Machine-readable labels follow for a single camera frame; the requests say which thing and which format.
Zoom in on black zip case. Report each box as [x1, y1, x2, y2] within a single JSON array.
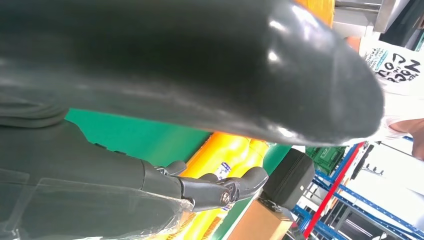
[[261, 148, 316, 210]]

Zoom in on brown cardboard box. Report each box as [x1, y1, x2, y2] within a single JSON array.
[[226, 198, 296, 240]]

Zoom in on green plastic crate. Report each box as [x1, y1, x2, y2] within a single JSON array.
[[305, 145, 347, 176]]

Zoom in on steel table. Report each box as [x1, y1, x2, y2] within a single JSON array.
[[332, 0, 412, 38]]

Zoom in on person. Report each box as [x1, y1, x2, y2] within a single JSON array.
[[344, 35, 424, 160]]

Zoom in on blue metal shelf rack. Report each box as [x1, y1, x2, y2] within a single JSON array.
[[291, 135, 424, 240]]

